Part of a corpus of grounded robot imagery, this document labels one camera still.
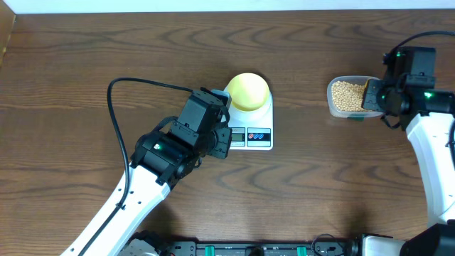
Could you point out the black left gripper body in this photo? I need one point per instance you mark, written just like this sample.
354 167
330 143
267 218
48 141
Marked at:
217 141

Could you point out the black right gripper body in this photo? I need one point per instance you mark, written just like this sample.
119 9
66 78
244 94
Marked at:
377 96

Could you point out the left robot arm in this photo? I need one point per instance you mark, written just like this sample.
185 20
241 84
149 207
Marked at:
159 162

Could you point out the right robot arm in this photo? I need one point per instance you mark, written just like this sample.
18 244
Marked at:
426 114

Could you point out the white digital kitchen scale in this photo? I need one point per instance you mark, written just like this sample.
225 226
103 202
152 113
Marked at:
252 130

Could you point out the pale yellow bowl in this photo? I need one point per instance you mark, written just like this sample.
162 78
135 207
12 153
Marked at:
248 91

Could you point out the pile of soybeans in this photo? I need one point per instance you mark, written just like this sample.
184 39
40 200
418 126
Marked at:
347 96

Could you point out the clear plastic container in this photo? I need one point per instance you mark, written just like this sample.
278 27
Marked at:
355 79

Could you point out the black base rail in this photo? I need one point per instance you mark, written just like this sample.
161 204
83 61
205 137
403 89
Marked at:
149 243

